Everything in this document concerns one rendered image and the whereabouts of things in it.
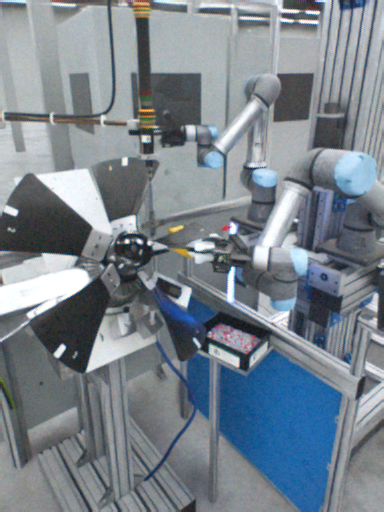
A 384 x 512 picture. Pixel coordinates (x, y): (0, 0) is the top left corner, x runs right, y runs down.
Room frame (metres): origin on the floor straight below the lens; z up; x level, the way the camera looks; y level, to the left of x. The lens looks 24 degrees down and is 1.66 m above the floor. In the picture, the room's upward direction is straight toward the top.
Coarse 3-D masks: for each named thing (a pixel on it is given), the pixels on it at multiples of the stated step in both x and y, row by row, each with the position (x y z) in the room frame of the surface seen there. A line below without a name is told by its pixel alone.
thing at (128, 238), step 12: (120, 240) 1.06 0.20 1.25; (132, 240) 1.08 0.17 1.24; (144, 240) 1.10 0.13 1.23; (108, 252) 1.07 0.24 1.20; (120, 252) 1.03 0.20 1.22; (132, 252) 1.06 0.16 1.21; (144, 252) 1.07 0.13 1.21; (108, 264) 1.10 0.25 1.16; (120, 264) 1.03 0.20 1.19; (132, 264) 1.02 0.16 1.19; (144, 264) 1.04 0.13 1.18; (120, 276) 1.09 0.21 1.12; (132, 276) 1.10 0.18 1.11
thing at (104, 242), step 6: (96, 234) 1.08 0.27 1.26; (102, 234) 1.08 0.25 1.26; (90, 240) 1.08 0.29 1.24; (96, 240) 1.08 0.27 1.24; (102, 240) 1.08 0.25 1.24; (108, 240) 1.09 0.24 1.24; (90, 246) 1.08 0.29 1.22; (102, 246) 1.09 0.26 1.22; (108, 246) 1.09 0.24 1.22; (84, 252) 1.08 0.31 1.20; (90, 252) 1.08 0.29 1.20; (96, 252) 1.08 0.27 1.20; (102, 252) 1.09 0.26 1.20; (96, 258) 1.08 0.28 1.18; (102, 258) 1.09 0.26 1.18
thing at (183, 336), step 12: (156, 288) 1.07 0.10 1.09; (156, 300) 1.00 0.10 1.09; (168, 300) 1.07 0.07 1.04; (168, 312) 1.00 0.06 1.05; (180, 312) 1.07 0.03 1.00; (168, 324) 0.95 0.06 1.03; (180, 324) 0.99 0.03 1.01; (192, 324) 1.06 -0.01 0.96; (180, 336) 0.95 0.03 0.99; (192, 336) 1.00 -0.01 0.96; (204, 336) 1.05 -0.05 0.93; (180, 348) 0.92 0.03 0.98; (192, 348) 0.95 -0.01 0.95; (180, 360) 0.89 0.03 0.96
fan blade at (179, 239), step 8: (192, 224) 1.36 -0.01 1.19; (200, 224) 1.36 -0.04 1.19; (176, 232) 1.29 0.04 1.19; (184, 232) 1.29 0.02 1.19; (192, 232) 1.30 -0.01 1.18; (200, 232) 1.30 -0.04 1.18; (208, 232) 1.31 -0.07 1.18; (152, 240) 1.22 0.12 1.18; (160, 240) 1.20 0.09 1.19; (168, 240) 1.20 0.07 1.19; (176, 240) 1.20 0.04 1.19; (184, 240) 1.21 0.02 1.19; (192, 240) 1.22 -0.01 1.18; (176, 248) 1.14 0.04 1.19; (184, 248) 1.15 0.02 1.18; (192, 248) 1.16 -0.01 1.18
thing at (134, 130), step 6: (132, 126) 1.16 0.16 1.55; (138, 126) 1.16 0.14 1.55; (132, 132) 1.15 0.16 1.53; (138, 132) 1.15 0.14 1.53; (138, 138) 1.15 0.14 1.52; (138, 144) 1.15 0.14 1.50; (138, 150) 1.15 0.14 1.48; (138, 156) 1.14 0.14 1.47; (144, 156) 1.13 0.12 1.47; (150, 156) 1.13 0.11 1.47; (156, 156) 1.14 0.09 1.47
